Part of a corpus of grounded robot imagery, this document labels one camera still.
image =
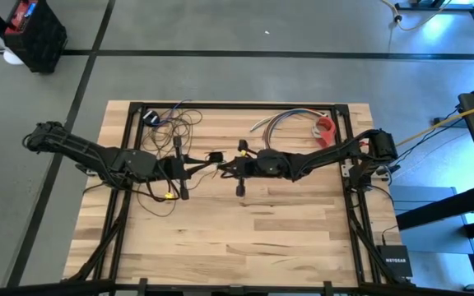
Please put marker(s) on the red tape dispenser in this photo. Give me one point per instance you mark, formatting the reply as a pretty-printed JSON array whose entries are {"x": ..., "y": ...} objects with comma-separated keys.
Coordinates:
[{"x": 326, "y": 125}]

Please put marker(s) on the black plastic spool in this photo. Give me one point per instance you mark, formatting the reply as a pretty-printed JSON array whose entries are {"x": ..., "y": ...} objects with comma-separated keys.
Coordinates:
[{"x": 215, "y": 157}]

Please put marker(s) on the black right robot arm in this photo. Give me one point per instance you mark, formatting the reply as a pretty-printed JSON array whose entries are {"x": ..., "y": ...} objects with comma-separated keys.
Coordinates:
[{"x": 331, "y": 150}]

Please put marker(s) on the black Netgear box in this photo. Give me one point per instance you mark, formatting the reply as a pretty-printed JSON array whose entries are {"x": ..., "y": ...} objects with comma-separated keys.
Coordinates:
[{"x": 394, "y": 261}]

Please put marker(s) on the black overhead gantry bar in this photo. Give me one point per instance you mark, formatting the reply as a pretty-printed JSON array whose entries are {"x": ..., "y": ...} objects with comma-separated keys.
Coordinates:
[{"x": 237, "y": 289}]

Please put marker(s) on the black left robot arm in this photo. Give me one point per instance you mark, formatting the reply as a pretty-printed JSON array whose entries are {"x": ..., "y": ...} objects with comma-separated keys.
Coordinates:
[{"x": 85, "y": 148}]

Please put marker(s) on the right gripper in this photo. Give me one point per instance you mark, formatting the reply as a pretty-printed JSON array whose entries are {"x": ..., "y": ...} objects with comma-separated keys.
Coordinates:
[{"x": 268, "y": 162}]

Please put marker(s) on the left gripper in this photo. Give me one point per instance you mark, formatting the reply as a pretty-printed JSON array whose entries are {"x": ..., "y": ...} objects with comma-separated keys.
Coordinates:
[{"x": 167, "y": 168}]

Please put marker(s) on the blue round camera mount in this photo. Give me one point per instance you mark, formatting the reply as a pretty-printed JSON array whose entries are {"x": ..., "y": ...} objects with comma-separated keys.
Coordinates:
[{"x": 151, "y": 118}]

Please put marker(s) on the black floor box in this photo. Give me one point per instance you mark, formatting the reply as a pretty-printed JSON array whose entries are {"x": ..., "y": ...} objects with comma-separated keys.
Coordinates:
[{"x": 39, "y": 41}]

